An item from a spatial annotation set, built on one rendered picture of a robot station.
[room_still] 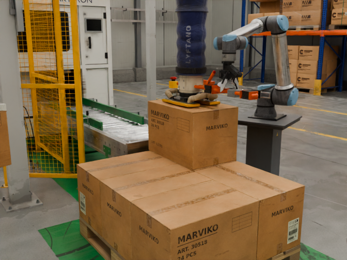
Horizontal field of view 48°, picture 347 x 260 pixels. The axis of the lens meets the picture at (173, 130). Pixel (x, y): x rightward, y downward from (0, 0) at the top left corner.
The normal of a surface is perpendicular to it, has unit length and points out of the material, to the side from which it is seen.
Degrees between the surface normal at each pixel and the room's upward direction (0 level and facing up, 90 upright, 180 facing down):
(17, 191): 90
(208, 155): 90
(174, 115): 90
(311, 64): 88
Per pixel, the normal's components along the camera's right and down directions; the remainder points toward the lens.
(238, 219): 0.57, 0.19
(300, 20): -0.82, 0.09
